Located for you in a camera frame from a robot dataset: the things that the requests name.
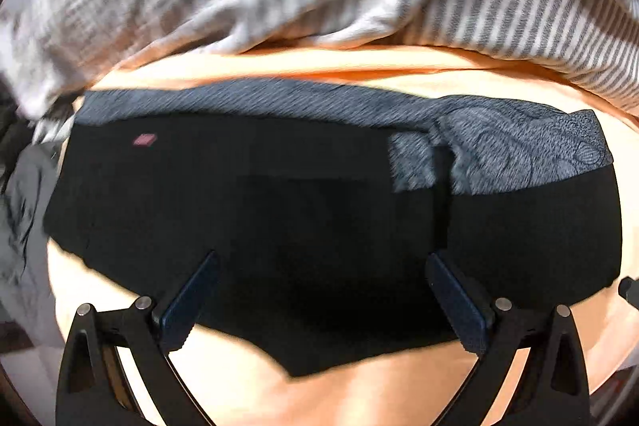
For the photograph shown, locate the black pants with patterned trim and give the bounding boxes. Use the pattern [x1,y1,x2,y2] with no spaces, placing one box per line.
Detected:
[44,79,622,376]

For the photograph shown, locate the grey button jacket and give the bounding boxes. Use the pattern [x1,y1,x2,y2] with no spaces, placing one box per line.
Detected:
[0,95,68,349]

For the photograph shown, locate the peach bed sheet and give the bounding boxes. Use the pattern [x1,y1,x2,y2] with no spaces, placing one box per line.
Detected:
[46,45,639,426]

